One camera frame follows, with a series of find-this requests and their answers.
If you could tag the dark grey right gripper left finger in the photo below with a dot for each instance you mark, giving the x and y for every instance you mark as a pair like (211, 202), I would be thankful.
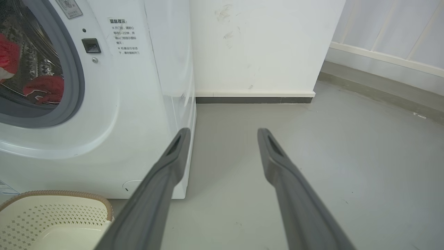
(149, 205)

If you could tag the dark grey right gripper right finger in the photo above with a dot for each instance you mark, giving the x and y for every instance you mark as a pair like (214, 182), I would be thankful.
(301, 208)

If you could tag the white front-load washing machine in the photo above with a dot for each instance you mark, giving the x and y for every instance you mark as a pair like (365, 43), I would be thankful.
(138, 104)

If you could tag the cream perforated laundry basket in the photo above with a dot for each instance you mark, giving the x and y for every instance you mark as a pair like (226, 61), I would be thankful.
(48, 222)

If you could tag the red garment with white trim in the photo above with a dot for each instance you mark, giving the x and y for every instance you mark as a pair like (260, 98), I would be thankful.
(43, 90)

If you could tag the grey rubber door gasket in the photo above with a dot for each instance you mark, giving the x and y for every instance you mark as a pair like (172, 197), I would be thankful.
(71, 69)

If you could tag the printed notice sticker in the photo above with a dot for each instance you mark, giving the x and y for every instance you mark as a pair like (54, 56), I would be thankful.
(125, 37)

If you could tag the black door latch socket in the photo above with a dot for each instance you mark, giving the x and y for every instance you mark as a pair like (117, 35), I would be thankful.
(91, 45)

